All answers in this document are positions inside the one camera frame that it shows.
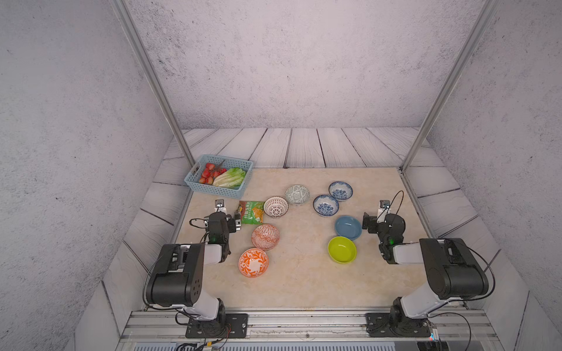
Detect plain blue shallow bowl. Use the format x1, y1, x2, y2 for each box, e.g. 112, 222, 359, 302
335, 216, 362, 241

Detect red diamond pattern bowl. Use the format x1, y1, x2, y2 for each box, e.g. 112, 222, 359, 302
251, 224, 280, 251

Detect brown lattice pattern bowl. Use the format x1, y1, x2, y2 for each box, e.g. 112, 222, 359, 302
263, 197, 289, 218

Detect blue floral bowl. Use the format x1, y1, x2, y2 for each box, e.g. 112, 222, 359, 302
313, 195, 340, 217
329, 181, 354, 202

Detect green geometric pattern bowl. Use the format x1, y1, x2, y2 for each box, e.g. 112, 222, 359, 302
285, 184, 310, 206

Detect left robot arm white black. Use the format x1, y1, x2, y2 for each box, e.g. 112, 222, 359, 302
143, 211, 241, 325

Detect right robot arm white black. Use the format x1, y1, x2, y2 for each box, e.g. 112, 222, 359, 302
362, 213, 496, 333

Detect green snack chip bag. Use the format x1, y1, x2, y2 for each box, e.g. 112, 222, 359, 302
239, 201, 264, 225

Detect green lettuce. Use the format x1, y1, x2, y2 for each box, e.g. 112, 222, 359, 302
213, 168, 247, 189

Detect light blue plastic basket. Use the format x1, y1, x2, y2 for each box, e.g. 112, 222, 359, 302
184, 154, 254, 199

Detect orange floral bowl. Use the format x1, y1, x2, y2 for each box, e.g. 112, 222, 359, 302
238, 248, 269, 278

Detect lime green bowl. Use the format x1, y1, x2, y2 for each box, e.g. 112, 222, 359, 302
328, 236, 357, 264

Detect red strawberries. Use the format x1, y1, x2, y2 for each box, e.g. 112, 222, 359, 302
198, 163, 227, 185

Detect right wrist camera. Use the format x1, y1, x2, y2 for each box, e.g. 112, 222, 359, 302
376, 200, 392, 223

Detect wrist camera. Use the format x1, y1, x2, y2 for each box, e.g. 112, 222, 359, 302
376, 200, 392, 223
215, 199, 227, 214

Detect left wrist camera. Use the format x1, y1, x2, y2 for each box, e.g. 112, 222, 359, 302
215, 199, 227, 214

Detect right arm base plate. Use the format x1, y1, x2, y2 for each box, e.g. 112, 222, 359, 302
365, 313, 432, 338

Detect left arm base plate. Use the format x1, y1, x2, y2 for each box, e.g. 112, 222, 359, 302
185, 314, 248, 339

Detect aluminium front rail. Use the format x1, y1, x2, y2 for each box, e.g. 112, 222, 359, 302
120, 307, 503, 350

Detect right aluminium frame post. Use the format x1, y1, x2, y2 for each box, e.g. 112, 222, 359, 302
399, 0, 500, 175

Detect aluminium frame post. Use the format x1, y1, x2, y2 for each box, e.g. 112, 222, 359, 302
399, 0, 500, 175
111, 0, 195, 166

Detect left aluminium frame post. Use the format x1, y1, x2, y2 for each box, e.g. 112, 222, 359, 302
111, 0, 195, 166

